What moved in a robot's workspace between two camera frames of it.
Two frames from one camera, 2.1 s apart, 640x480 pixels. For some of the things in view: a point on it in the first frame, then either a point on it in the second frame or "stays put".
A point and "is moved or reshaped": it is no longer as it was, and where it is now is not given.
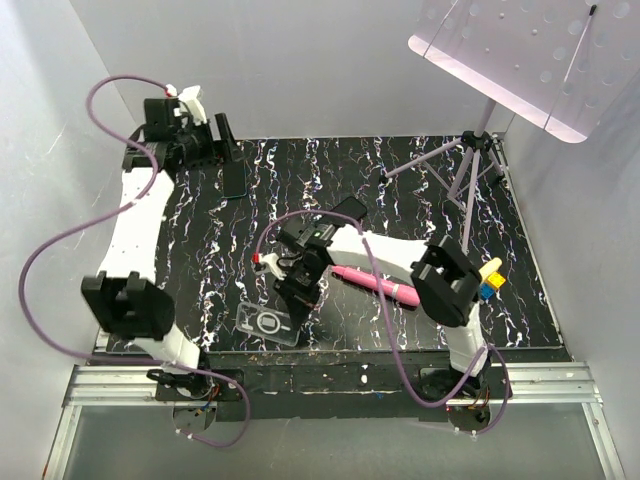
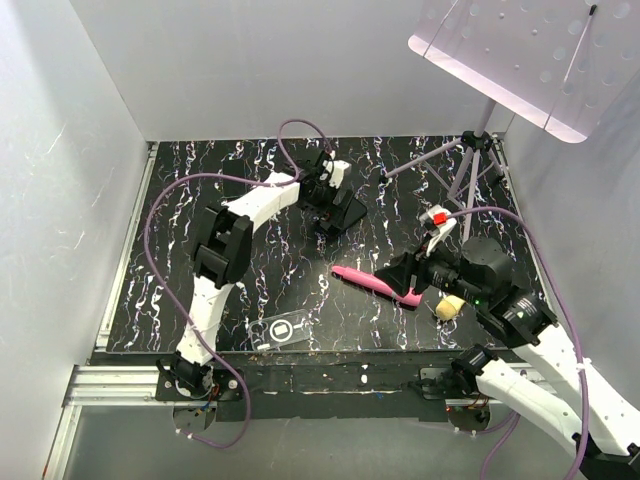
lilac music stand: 564,64 stays put
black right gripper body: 303,280 to 443,273
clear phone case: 267,324 is moved or reshaped
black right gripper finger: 298,308 to 398,273
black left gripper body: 197,145 to 320,203
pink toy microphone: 388,288 stays put
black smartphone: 351,207 stays put
